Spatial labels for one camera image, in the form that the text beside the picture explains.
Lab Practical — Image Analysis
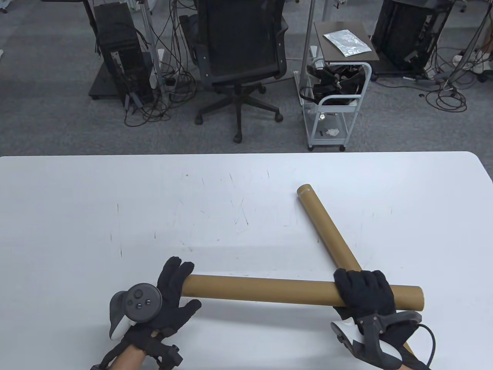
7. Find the person's left forearm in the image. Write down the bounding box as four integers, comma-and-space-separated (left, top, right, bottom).
110, 344, 149, 370

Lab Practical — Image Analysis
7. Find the black headset gear pile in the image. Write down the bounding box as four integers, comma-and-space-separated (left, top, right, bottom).
300, 64, 366, 106

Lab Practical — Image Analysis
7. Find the dark grey floor plate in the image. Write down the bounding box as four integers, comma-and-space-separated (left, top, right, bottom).
89, 61, 124, 101

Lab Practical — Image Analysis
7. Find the silver metal frame post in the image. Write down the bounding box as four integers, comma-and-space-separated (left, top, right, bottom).
138, 0, 170, 105
300, 0, 317, 91

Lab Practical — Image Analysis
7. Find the brown side table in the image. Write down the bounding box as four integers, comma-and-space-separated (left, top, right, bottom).
314, 21, 380, 63

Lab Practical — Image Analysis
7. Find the person's left hand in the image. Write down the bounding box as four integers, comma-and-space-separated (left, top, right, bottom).
122, 256, 202, 349

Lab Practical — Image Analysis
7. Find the silver plastic bag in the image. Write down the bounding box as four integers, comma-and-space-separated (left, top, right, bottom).
323, 30, 373, 57

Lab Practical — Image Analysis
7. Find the white power strip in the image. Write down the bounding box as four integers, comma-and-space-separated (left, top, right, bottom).
453, 54, 493, 76

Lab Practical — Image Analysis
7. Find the white rolling cart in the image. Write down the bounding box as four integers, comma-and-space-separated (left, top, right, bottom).
295, 58, 373, 151

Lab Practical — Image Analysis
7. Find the brown cardboard mailing tube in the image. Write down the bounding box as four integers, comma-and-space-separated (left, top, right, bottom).
296, 185, 416, 356
181, 274, 425, 310

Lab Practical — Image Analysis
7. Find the black computer tower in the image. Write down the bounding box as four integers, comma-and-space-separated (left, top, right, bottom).
372, 0, 453, 76
94, 3, 154, 104

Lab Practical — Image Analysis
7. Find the black office chair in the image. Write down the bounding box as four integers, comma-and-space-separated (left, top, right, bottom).
179, 0, 289, 144

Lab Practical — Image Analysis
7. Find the tangle of black cables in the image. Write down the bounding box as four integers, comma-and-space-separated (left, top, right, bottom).
122, 0, 199, 128
422, 37, 493, 113

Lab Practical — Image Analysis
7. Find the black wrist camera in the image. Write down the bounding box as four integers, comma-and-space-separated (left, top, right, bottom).
152, 331, 184, 370

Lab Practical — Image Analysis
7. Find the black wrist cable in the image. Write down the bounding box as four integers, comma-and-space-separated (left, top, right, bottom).
418, 324, 436, 368

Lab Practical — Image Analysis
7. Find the person's right hand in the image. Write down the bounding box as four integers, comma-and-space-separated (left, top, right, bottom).
332, 269, 420, 365

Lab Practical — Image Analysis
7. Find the grey hand tracker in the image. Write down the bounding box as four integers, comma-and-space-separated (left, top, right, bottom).
109, 283, 163, 341
330, 311, 423, 370

